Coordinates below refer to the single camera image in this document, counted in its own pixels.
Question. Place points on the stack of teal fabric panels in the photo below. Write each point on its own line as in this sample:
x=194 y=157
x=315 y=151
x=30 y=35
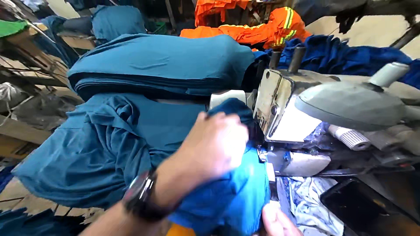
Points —
x=157 y=62

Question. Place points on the grey dome sewing lamp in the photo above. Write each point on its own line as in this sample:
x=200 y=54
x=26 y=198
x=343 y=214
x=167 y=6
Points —
x=351 y=101

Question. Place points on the dark teal fabric heap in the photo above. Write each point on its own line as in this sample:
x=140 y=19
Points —
x=36 y=224

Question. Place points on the wooden rack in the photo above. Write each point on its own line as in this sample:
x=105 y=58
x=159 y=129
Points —
x=36 y=52

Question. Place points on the clear grey plastic bag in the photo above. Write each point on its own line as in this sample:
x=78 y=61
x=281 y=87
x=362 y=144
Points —
x=42 y=111

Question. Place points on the white and blue crumpled cloth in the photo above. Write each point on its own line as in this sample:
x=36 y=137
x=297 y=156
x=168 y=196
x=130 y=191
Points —
x=315 y=205

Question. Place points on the person's right hand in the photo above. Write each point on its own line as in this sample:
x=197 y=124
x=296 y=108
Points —
x=279 y=223

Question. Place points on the pile of orange reflective garments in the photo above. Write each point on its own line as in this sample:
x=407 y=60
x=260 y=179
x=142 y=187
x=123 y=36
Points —
x=259 y=34

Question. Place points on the green cloth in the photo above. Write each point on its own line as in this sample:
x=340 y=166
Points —
x=12 y=28

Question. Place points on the pile of dark blue garments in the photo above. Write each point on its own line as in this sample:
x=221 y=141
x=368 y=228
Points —
x=344 y=57

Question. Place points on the worn white sewing machine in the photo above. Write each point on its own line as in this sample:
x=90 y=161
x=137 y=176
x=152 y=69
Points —
x=274 y=98

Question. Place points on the person's left fingers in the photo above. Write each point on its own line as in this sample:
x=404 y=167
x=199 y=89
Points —
x=223 y=121

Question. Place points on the person's right fingers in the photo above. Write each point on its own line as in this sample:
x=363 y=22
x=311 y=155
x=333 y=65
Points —
x=274 y=214

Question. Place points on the crumpled teal fabric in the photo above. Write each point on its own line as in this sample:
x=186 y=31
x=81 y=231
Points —
x=98 y=157

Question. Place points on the teal fabric bundle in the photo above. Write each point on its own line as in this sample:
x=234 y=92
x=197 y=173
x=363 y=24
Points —
x=118 y=23

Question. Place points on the green plastic crate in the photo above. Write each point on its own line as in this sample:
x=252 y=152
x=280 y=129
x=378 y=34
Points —
x=159 y=27

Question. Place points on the hanging orange garment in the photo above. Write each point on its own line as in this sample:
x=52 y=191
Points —
x=213 y=9

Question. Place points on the black smartphone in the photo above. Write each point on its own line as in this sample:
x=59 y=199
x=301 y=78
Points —
x=361 y=203

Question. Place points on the person's left hand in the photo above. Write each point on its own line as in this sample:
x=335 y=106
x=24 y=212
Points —
x=213 y=147

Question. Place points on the bright blue fabric piece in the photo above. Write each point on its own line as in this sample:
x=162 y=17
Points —
x=252 y=193

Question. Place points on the brown cardboard box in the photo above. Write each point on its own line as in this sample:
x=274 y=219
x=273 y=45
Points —
x=14 y=146

